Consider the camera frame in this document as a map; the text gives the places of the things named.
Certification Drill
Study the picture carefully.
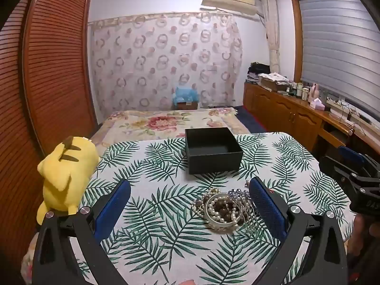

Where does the white power strip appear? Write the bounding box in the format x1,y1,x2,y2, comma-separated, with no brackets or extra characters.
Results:
326,96,346,110

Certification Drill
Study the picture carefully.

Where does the grey window blind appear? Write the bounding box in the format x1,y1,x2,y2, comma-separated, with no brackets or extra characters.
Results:
297,0,380,122

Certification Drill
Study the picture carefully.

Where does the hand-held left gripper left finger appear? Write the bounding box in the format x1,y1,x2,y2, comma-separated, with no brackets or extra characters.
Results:
31,179,132,285

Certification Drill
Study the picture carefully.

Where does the white pearl necklace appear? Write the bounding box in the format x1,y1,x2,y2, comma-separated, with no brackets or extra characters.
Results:
191,188,253,230

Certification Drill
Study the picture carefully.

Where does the brown bead bracelet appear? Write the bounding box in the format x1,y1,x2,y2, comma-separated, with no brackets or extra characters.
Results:
214,200,244,224

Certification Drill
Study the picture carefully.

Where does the person's right hand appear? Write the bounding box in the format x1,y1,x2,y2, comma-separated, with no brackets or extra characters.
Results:
353,214,380,251

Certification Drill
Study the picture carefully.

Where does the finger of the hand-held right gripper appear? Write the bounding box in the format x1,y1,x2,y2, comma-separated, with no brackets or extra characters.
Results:
319,146,376,181

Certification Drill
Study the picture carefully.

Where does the yellow plush toy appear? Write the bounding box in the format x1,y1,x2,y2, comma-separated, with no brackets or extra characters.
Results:
36,136,101,225

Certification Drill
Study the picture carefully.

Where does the brown cardboard box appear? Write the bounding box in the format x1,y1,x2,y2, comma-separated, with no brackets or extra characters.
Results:
176,101,199,111

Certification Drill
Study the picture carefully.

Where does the black jewelry box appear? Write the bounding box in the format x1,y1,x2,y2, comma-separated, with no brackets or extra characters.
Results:
185,127,244,175

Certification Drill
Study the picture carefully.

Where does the leaf print tablecloth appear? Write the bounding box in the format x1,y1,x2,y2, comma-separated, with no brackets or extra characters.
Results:
74,132,357,285

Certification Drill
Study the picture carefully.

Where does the ring pattern sheer curtain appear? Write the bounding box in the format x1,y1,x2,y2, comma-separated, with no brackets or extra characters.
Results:
87,12,244,122

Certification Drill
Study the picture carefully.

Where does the floral blanket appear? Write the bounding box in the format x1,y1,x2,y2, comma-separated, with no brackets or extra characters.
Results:
89,107,250,158

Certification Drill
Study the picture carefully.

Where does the blue plastic bag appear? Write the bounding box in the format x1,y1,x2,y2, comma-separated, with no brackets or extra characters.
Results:
174,86,199,105

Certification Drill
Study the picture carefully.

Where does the dark blue bed sheet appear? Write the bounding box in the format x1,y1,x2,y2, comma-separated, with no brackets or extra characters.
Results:
232,105,259,133

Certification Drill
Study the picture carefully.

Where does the purple crystal hair comb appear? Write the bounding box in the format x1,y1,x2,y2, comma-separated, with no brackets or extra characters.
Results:
227,188,253,214

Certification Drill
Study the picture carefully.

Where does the beige side curtain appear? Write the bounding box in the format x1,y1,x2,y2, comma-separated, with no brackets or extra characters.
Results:
261,0,281,75

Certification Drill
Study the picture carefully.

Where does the silver bangle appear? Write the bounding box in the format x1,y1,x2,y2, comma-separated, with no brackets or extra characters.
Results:
205,193,242,231

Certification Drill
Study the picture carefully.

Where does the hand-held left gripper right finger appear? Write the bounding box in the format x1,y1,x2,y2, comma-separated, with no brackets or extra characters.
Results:
249,176,348,285

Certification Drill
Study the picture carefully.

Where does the floral print flat box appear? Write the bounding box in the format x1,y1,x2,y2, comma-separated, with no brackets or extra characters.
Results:
258,73,293,92

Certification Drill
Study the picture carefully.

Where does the person's right forearm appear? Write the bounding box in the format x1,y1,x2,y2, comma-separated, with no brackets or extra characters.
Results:
347,243,380,285

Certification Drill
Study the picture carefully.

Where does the stack of dark clothes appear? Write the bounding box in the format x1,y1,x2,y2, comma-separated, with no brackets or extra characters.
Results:
248,62,271,82

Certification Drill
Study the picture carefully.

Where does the wooden sideboard cabinet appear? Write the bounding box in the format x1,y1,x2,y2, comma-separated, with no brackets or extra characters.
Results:
243,81,380,167

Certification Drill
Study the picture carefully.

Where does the wooden louvered wardrobe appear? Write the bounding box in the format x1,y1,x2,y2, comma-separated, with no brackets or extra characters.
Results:
0,0,98,274

